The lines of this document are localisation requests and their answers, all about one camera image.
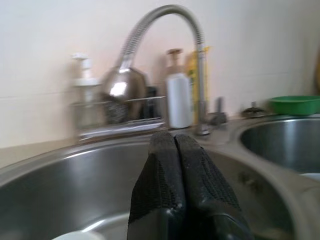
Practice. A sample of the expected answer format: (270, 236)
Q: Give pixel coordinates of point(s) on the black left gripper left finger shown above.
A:
(160, 195)

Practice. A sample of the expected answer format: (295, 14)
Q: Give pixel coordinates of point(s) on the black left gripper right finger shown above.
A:
(210, 200)

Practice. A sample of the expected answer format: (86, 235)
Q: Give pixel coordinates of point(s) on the white ceramic bowl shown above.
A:
(75, 236)

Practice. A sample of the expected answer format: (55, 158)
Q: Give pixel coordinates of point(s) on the flexible steel kitchen faucet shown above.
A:
(165, 13)

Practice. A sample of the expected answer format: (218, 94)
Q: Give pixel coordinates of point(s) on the large stainless steel sink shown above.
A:
(75, 187)

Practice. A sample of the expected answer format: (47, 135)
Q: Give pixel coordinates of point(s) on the small stainless steel sink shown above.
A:
(282, 145)

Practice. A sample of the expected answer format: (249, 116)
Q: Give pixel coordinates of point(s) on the steel wool scrubber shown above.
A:
(115, 112)

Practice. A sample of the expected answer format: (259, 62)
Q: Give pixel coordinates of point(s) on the white bottle wooden pump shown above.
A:
(178, 100)

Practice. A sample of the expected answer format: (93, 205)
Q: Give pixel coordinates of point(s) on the metal sink strainer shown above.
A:
(253, 111)

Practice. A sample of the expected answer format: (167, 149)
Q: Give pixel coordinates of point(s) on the yellow dish soap bottle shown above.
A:
(193, 75)

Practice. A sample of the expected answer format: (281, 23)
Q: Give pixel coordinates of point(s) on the green plastic basin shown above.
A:
(295, 105)

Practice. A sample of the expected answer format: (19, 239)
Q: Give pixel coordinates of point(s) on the clear soap dispenser white pump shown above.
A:
(85, 87)

